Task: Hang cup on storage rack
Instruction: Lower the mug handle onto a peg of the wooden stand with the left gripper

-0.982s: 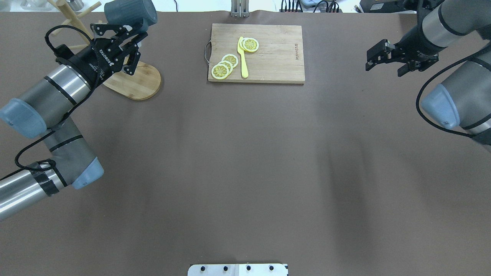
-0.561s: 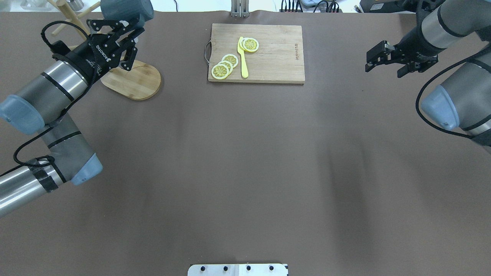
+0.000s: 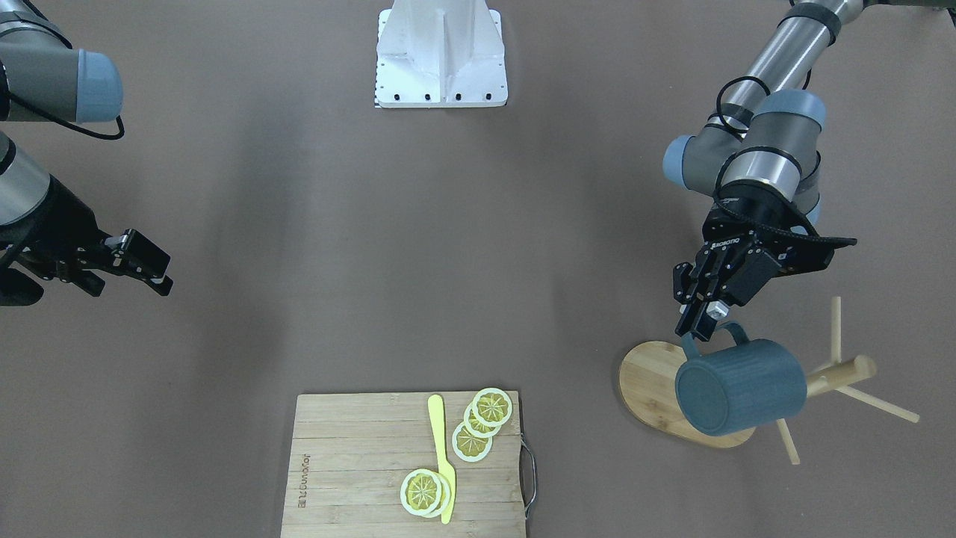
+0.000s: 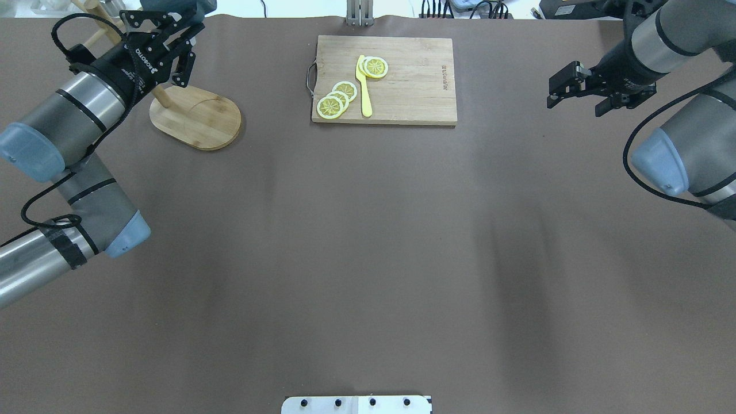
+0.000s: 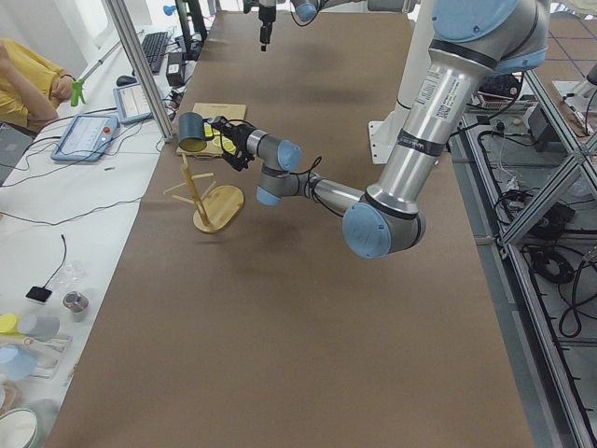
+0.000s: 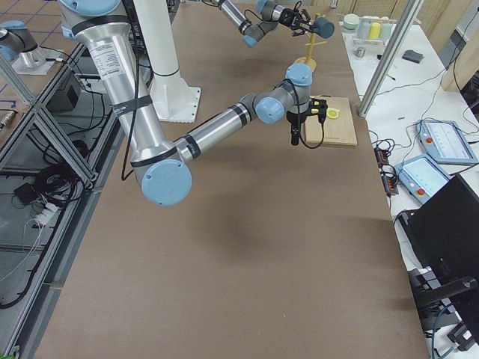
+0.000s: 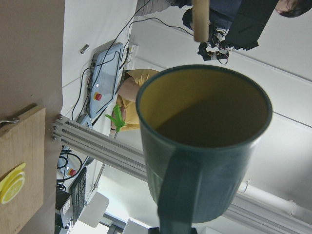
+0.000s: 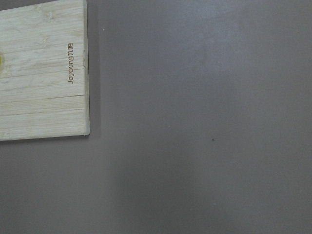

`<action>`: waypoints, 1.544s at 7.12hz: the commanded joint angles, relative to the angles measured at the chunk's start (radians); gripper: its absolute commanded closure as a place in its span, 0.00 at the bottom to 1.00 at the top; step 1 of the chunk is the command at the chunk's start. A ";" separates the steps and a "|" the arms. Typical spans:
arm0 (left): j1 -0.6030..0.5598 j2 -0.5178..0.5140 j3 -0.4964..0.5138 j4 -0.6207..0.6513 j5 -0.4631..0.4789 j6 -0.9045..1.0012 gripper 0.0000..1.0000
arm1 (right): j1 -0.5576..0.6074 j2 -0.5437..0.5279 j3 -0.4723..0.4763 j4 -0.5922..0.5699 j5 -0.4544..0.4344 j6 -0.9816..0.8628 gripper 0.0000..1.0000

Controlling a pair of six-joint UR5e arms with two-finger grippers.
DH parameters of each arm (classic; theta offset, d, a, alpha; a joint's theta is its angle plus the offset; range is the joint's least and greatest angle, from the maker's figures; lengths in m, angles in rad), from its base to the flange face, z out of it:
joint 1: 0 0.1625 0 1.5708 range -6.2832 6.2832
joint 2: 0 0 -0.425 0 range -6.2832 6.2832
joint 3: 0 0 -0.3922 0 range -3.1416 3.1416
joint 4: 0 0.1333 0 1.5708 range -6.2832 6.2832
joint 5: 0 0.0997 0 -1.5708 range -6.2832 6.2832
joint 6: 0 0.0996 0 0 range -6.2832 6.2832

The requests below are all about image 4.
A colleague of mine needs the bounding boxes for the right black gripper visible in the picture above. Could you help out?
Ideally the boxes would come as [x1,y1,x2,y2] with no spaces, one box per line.
[546,61,657,117]

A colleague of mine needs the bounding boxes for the dark teal ribbed mug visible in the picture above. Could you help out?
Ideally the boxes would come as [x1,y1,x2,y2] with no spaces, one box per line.
[140,1,218,24]

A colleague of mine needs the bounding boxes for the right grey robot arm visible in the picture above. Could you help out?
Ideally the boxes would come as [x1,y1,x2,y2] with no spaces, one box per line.
[546,1,735,228]

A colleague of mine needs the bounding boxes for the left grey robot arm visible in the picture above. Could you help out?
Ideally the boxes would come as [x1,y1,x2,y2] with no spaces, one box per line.
[1,1,217,307]

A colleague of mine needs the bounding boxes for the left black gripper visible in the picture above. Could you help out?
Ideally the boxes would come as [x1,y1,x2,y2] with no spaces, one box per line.
[92,10,205,101]

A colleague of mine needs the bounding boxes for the lemon slice top right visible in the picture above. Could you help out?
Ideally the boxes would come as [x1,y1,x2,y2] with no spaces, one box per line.
[361,56,389,79]

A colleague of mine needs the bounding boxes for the grey metal bracket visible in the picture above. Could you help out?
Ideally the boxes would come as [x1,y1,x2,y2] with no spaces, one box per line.
[346,0,375,27]

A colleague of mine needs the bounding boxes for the wooden cup storage rack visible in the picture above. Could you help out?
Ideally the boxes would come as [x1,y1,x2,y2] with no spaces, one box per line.
[72,0,242,151]

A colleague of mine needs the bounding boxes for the bamboo cutting board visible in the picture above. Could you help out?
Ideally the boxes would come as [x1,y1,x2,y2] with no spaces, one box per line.
[311,35,458,127]

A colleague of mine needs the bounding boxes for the lemon slice under pair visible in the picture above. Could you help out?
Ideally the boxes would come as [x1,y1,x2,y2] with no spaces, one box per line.
[327,91,350,111]

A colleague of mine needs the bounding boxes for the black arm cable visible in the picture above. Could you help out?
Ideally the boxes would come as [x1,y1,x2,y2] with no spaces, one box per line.
[20,13,190,231]
[623,69,736,208]

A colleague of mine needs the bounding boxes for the yellow plastic knife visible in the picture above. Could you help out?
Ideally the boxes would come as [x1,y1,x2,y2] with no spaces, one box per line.
[355,55,373,118]

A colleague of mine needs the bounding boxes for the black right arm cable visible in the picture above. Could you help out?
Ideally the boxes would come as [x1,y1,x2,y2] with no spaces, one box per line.
[623,69,736,208]

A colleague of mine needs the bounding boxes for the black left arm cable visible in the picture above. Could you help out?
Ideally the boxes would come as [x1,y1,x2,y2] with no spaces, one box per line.
[20,13,190,231]

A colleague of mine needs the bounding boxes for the lemon slice lower stack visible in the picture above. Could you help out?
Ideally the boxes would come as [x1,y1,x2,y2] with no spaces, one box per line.
[332,80,358,102]

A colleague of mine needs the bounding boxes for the white metal mounting base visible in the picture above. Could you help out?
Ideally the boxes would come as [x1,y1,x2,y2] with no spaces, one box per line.
[281,394,434,413]

